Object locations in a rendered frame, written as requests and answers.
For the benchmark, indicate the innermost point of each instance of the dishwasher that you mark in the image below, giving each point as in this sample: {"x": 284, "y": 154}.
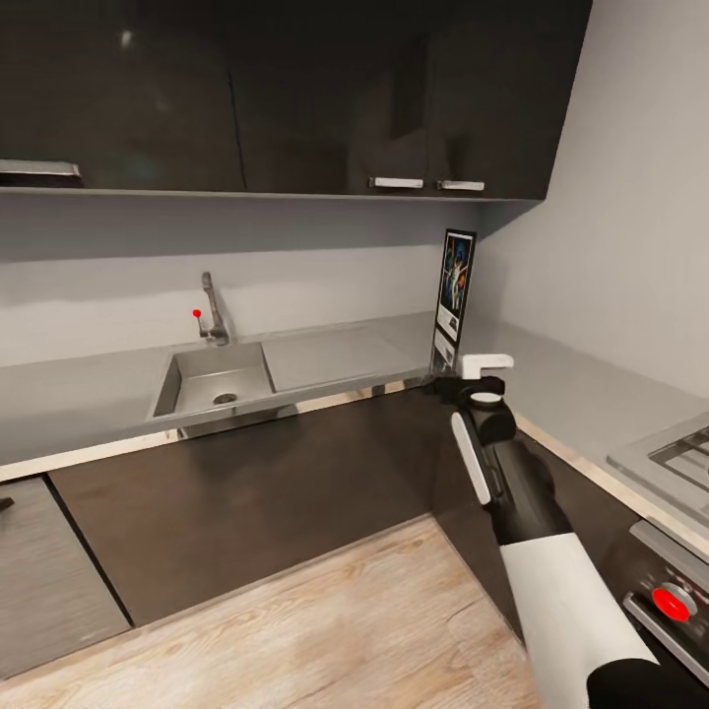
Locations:
{"x": 54, "y": 594}

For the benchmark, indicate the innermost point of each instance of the poster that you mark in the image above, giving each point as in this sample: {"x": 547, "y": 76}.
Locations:
{"x": 457, "y": 264}

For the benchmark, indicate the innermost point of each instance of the drop in sink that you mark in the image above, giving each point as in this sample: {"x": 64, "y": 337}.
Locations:
{"x": 211, "y": 378}

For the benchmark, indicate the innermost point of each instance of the cabinet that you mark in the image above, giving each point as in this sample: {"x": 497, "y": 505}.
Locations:
{"x": 401, "y": 100}
{"x": 116, "y": 97}

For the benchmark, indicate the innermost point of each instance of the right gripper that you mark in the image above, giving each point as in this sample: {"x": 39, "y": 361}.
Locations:
{"x": 450, "y": 388}

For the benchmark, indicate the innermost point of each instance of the burner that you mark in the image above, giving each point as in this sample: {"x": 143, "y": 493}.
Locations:
{"x": 674, "y": 462}

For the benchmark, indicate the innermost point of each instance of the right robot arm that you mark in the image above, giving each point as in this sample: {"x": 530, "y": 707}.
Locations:
{"x": 584, "y": 652}

